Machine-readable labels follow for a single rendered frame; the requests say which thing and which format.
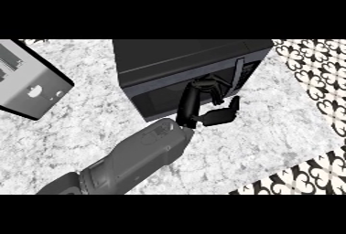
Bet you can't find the grey toaster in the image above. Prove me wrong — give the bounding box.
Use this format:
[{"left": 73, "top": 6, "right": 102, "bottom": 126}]
[{"left": 0, "top": 39, "right": 76, "bottom": 122}]

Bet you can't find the black microwave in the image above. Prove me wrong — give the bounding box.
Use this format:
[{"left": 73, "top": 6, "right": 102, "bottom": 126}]
[{"left": 111, "top": 39, "right": 275, "bottom": 123}]

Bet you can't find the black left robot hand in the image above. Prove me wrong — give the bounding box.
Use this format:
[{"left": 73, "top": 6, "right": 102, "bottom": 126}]
[{"left": 175, "top": 73, "right": 243, "bottom": 130}]

